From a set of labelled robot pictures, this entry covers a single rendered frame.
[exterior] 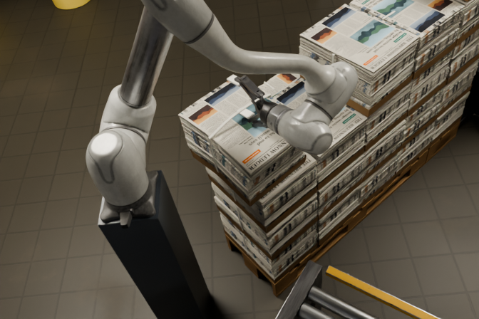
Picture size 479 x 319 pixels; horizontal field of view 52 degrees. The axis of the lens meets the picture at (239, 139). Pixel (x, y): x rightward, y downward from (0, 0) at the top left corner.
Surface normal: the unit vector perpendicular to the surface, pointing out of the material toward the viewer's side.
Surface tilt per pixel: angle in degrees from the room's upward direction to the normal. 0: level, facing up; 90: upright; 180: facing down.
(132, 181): 88
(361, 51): 1
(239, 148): 5
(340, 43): 1
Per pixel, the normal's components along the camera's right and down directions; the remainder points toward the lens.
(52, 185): -0.12, -0.66
